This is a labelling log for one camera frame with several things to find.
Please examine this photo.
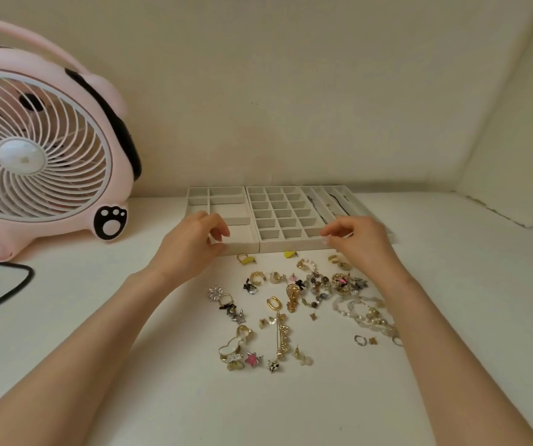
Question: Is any brown cord necklace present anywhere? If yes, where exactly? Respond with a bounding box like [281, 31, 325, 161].
[333, 195, 358, 218]

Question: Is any brown stone bead bracelet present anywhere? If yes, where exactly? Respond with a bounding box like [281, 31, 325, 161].
[301, 273, 332, 307]

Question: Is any grey necklace tray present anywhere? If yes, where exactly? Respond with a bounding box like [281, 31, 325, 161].
[301, 185, 395, 237]

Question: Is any grey earring grid tray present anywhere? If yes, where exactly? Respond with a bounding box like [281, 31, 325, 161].
[246, 185, 328, 253]

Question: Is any person's right hand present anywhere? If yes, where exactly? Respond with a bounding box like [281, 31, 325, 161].
[320, 216, 418, 293]

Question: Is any pile of mixed jewelry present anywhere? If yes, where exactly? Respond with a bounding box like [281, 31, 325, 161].
[208, 249, 404, 373]

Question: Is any black power cable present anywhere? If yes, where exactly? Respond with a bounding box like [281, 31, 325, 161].
[0, 255, 35, 320]

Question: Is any grey bracelet tray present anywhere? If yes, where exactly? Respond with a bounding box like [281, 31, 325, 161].
[182, 186, 260, 256]

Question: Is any white table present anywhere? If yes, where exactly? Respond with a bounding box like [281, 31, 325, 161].
[0, 190, 533, 446]

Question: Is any person's left forearm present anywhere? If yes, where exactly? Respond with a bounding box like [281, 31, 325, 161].
[0, 266, 177, 446]

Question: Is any pink animal-shaped desk fan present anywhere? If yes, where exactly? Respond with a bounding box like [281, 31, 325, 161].
[0, 6, 142, 263]

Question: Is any person's right forearm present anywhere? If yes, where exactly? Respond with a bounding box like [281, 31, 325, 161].
[385, 276, 533, 446]

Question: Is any white heart brooch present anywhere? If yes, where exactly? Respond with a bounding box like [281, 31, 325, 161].
[218, 336, 242, 358]

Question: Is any person's left hand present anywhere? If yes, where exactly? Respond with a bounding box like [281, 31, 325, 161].
[143, 211, 231, 286]

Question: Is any silver chain necklace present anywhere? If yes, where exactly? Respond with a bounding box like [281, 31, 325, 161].
[304, 195, 330, 226]

